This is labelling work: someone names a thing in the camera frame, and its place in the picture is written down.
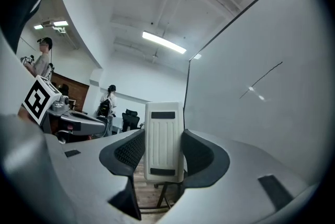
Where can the long ceiling light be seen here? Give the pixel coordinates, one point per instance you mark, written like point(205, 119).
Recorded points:
point(164, 42)

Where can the whiteboard stand legs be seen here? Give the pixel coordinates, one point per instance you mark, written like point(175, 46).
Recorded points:
point(163, 194)

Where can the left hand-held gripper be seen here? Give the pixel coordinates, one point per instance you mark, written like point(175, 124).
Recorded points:
point(39, 98)

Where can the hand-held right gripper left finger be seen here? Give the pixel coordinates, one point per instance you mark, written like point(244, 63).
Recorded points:
point(86, 165)

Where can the ceiling air conditioner unit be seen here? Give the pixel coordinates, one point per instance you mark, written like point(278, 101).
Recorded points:
point(48, 23)

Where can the black office chair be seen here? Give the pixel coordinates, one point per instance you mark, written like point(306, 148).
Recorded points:
point(130, 119)

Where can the white whiteboard with black frame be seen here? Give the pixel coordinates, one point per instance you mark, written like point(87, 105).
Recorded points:
point(261, 42)

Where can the person's left forearm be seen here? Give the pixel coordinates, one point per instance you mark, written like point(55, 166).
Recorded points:
point(24, 114)

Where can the square ceiling light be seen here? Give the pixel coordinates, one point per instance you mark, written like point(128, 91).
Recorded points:
point(60, 23)
point(38, 26)

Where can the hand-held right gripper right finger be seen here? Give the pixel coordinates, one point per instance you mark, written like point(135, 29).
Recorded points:
point(235, 165)

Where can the white whiteboard eraser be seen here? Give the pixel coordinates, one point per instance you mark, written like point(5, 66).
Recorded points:
point(163, 144)

